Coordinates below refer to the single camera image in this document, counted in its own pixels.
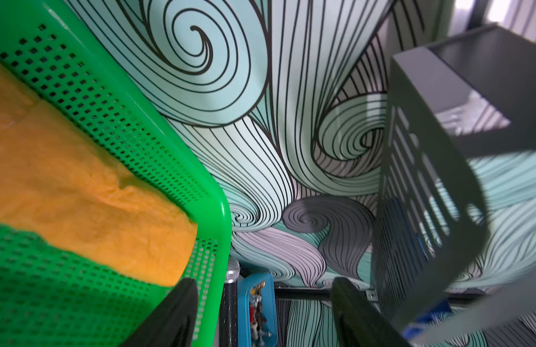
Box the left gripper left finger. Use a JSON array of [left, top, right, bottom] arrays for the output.
[[121, 278, 199, 347]]

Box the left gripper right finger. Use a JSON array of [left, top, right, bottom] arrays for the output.
[[331, 278, 409, 347]]

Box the yellow pillowcase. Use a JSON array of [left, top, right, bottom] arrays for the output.
[[0, 64, 197, 287]]

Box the blue tray with small parts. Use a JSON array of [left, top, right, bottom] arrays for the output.
[[238, 273, 278, 347]]

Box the blue snack packet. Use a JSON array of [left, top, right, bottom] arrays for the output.
[[402, 299, 452, 340]]

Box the green plastic basket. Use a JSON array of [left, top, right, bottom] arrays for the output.
[[0, 1, 231, 346]]

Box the black wall shelf basket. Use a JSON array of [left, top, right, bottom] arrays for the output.
[[372, 25, 536, 346]]

